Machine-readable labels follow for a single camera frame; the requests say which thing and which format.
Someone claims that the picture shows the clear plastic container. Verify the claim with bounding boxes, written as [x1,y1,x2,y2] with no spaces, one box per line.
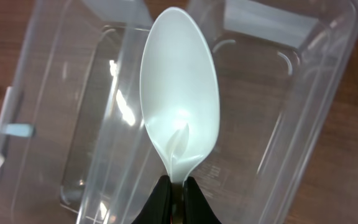
[77,1,358,223]
[0,0,155,224]

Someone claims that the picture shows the clear left plastic container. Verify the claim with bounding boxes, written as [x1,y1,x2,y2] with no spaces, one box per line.
[0,0,155,224]

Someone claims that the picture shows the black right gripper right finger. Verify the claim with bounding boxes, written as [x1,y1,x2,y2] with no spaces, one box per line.
[183,177,221,224]

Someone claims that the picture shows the light blue plastic fork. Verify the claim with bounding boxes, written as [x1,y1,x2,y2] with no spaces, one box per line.
[1,123,34,138]

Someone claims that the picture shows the clear right plastic container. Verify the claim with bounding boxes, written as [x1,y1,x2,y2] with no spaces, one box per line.
[77,1,358,223]

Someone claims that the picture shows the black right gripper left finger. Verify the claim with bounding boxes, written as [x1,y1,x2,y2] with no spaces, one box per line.
[132,175,172,224]

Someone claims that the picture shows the white plastic spoon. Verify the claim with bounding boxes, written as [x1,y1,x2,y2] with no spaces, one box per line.
[140,7,220,184]

